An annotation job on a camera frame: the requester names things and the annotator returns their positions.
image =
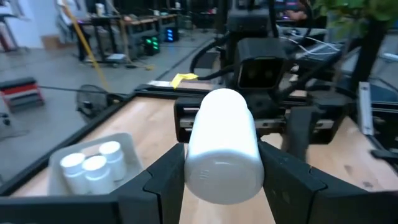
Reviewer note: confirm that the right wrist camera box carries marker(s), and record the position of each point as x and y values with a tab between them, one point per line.
259	67

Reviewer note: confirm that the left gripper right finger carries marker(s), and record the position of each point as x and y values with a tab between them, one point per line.
289	193

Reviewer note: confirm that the computer with blue lights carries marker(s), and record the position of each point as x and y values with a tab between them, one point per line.
169	34

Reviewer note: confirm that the yellow tape strip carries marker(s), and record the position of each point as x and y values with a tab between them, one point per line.
182	78

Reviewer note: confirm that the person's hand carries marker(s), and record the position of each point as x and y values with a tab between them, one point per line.
295	14

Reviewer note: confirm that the computer with green lights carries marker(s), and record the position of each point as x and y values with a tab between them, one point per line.
150	45

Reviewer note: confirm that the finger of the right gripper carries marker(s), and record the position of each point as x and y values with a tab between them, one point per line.
300	133

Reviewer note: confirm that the black floor fan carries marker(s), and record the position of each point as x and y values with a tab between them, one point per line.
93	99

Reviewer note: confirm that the red tool case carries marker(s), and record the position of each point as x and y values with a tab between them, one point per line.
20	93

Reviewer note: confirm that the white round cap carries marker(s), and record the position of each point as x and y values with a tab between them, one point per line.
98	174

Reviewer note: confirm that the person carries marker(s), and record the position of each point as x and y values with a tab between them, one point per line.
70	15

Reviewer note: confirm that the black workbench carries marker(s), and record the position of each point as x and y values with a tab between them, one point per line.
136	23

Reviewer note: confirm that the white pill bottle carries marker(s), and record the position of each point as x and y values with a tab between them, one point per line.
73	169
113	157
224	149

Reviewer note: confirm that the green leafy plant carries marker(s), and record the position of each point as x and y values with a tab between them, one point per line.
357	9

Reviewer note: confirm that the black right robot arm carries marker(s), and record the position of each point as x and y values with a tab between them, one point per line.
248	23

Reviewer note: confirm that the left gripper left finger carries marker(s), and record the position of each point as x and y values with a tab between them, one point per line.
161	186

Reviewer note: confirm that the silver metal bracket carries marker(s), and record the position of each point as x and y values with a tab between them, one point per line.
365	107

